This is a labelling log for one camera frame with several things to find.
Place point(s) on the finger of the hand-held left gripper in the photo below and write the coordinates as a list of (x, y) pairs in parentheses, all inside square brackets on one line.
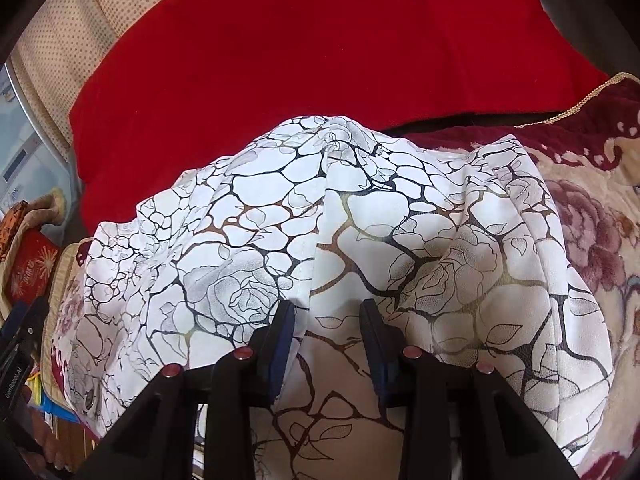
[(15, 317)]

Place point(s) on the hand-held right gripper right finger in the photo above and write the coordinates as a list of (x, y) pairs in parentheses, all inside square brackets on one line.
[(380, 360)]

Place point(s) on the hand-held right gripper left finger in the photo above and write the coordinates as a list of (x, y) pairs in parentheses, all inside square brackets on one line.
[(280, 355)]

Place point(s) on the white black crackle print coat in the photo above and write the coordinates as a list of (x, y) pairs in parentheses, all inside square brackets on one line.
[(350, 210)]

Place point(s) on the person's left hand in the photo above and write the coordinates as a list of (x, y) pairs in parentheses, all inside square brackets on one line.
[(45, 440)]

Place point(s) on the blue yellow toy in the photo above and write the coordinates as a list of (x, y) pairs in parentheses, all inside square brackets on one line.
[(50, 400)]

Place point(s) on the red gift box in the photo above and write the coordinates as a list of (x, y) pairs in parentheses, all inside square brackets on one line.
[(35, 270)]

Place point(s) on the orange black patterned cloth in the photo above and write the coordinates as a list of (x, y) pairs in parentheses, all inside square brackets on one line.
[(12, 230)]

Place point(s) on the wooden cabinet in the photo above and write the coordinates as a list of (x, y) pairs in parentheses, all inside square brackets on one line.
[(70, 445)]

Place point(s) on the silver refrigerator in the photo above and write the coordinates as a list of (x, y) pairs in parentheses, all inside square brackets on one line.
[(25, 150)]

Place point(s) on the floral red beige blanket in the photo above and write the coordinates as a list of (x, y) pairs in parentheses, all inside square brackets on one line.
[(600, 240)]

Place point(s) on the beige dotted curtain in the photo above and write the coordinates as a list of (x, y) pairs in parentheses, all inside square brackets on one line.
[(65, 35)]

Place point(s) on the red sofa cover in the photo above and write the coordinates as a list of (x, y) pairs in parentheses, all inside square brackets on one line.
[(300, 60)]

